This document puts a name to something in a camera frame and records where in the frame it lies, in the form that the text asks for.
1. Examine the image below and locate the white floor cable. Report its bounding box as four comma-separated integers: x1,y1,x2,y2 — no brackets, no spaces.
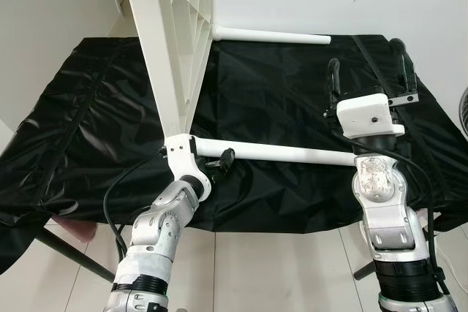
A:
437,248,468,291

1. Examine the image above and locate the black table cloth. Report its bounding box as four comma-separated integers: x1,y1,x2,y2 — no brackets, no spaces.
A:
0,34,468,275

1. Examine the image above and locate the white standing fan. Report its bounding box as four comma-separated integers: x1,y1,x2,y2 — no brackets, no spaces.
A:
458,87,468,139

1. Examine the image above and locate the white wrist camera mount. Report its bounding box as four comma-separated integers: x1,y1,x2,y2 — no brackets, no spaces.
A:
336,93,406,140
162,134,214,204

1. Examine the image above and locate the white plastic table top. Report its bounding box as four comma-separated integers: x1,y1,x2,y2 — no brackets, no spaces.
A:
110,0,218,156

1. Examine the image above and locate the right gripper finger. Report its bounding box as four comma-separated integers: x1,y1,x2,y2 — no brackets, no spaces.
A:
389,37,418,98
327,57,343,105

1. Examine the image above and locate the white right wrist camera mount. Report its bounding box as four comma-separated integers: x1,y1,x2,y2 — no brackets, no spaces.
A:
336,93,406,140

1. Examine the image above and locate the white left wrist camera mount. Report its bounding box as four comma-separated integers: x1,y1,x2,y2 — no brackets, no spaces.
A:
162,134,214,204

